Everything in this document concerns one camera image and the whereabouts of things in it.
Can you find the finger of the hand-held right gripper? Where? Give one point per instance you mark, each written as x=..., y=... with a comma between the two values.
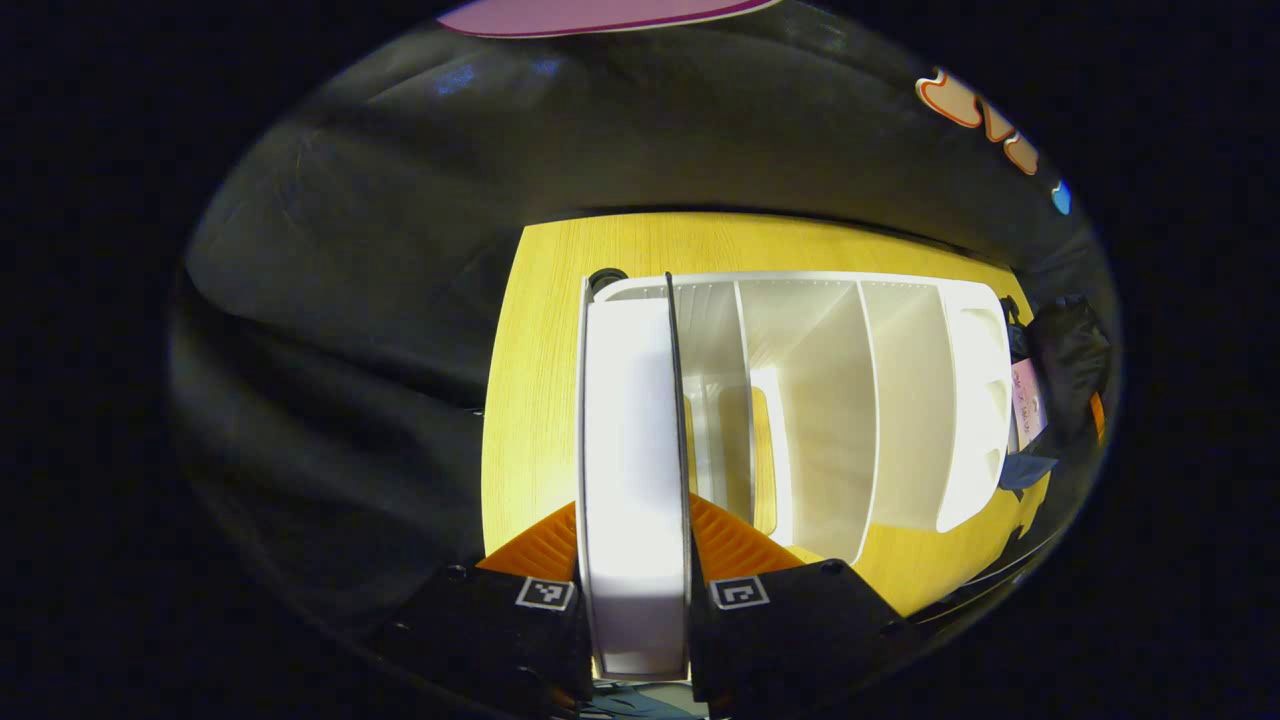
x=1097, y=415

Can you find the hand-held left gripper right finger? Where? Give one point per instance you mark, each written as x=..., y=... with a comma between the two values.
x=800, y=625

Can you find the pink book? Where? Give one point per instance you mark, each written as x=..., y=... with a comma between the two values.
x=1028, y=405

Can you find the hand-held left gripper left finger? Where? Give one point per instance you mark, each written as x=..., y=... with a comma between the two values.
x=470, y=630

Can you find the white bookshelf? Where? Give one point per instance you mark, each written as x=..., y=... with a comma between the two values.
x=900, y=400

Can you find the black backdrop cloth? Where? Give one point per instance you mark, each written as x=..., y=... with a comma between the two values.
x=380, y=320

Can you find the blue schoolbag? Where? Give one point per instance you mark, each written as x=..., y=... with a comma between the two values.
x=1075, y=350

